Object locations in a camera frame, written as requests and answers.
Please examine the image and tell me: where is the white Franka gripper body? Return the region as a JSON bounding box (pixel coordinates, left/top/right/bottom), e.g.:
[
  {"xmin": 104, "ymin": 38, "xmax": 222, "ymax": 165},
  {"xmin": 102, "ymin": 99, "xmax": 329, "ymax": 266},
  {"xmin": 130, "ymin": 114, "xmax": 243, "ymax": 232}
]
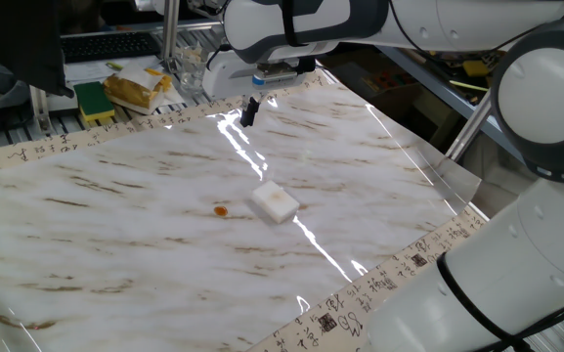
[{"xmin": 201, "ymin": 47, "xmax": 323, "ymax": 102}]

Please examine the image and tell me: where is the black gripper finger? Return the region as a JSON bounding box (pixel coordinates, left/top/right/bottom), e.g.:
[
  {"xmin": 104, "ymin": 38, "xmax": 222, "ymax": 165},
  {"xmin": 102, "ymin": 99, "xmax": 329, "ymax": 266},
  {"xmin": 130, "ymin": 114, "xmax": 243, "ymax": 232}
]
[
  {"xmin": 248, "ymin": 96, "xmax": 263, "ymax": 126},
  {"xmin": 239, "ymin": 100, "xmax": 254, "ymax": 129}
]

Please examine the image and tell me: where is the yellow packet with white tissue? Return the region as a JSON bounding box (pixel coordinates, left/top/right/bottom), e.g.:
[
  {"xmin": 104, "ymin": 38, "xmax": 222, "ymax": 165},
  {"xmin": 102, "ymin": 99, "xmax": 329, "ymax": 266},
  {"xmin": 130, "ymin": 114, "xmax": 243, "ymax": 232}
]
[{"xmin": 102, "ymin": 62, "xmax": 174, "ymax": 116}]

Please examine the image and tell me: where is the slanted aluminium frame post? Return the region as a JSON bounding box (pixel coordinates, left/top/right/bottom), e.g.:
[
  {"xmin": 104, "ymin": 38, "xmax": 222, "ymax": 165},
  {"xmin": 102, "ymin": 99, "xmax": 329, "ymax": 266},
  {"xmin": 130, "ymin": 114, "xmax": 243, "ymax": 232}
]
[{"xmin": 445, "ymin": 92, "xmax": 496, "ymax": 162}]

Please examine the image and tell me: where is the black hanging cloth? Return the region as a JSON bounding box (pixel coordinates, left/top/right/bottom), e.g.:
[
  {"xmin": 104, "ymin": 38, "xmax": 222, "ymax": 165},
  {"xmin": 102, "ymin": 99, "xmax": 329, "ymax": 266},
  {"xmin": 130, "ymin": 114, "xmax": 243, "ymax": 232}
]
[{"xmin": 0, "ymin": 0, "xmax": 75, "ymax": 99}]

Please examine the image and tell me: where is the white sponge block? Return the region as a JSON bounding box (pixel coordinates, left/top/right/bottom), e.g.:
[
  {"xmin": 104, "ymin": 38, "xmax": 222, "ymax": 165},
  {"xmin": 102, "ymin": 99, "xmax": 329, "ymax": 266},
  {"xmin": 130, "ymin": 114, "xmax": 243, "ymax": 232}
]
[{"xmin": 250, "ymin": 179, "xmax": 301, "ymax": 225}]

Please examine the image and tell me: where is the clear glass beaker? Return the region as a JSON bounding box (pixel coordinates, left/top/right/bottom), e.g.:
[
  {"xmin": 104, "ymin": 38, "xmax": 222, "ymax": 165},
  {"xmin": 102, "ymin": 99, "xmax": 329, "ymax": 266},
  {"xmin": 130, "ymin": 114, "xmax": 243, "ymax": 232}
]
[{"xmin": 173, "ymin": 46, "xmax": 210, "ymax": 94}]

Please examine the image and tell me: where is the green and yellow sponge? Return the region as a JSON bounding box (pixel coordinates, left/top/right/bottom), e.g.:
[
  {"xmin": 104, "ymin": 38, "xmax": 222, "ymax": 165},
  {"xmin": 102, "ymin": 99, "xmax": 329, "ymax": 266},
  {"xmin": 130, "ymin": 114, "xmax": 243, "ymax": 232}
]
[{"xmin": 72, "ymin": 80, "xmax": 116, "ymax": 123}]

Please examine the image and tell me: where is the upright aluminium profile post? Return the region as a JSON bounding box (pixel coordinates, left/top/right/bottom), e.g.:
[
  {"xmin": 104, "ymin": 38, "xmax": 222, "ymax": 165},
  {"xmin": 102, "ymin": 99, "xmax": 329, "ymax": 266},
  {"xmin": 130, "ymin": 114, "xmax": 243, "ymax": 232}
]
[{"xmin": 160, "ymin": 0, "xmax": 181, "ymax": 65}]

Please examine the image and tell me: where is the glossy marble pattern sheet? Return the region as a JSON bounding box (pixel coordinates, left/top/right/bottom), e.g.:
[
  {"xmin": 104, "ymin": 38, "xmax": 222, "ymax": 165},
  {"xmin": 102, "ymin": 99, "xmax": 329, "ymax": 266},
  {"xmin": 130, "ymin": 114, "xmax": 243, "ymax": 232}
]
[{"xmin": 0, "ymin": 82, "xmax": 483, "ymax": 352}]

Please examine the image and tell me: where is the black computer keyboard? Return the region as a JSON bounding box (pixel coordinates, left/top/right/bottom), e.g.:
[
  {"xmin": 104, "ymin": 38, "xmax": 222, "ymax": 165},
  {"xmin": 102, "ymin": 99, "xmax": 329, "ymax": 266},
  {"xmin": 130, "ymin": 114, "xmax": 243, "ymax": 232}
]
[{"xmin": 60, "ymin": 31, "xmax": 163, "ymax": 65}]

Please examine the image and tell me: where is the beige calligraphy print cloth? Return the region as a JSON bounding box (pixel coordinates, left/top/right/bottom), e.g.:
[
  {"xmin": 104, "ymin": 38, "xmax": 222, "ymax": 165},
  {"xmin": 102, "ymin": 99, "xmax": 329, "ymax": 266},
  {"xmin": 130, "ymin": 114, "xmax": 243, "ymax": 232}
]
[{"xmin": 0, "ymin": 67, "xmax": 491, "ymax": 352}]

